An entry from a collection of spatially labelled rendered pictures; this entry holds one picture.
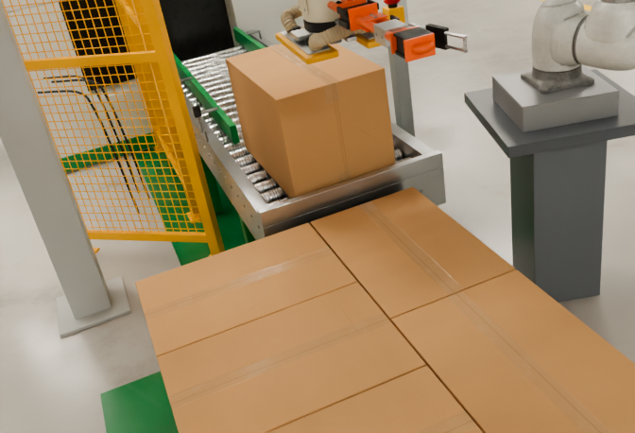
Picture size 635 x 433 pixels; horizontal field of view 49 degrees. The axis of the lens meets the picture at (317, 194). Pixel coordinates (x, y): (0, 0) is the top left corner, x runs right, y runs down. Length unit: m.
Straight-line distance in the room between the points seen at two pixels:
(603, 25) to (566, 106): 0.27
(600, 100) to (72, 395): 2.12
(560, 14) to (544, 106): 0.28
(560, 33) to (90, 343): 2.13
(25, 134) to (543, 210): 1.91
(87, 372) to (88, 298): 0.37
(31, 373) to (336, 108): 1.60
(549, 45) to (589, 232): 0.70
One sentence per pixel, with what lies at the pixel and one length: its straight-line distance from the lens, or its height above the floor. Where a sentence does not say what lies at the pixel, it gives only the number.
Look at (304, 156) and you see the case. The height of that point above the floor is 0.72.
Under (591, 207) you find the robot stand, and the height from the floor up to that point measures 0.39.
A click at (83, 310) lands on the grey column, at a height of 0.05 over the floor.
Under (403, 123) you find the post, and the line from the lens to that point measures 3.09.
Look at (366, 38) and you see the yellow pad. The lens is 2.11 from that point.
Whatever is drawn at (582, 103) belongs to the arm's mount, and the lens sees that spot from 2.35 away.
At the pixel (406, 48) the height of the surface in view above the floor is 1.25.
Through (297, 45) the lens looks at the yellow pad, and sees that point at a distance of 2.14.
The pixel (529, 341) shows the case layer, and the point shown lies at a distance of 1.79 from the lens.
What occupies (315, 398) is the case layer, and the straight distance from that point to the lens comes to 1.69.
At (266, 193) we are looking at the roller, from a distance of 2.56.
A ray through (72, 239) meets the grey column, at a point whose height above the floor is 0.39.
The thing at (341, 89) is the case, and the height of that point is 0.92.
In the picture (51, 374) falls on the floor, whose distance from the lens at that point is 2.98.
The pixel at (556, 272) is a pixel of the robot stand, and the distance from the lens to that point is 2.70.
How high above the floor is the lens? 1.73
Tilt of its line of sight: 28 degrees down
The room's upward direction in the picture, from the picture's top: 10 degrees counter-clockwise
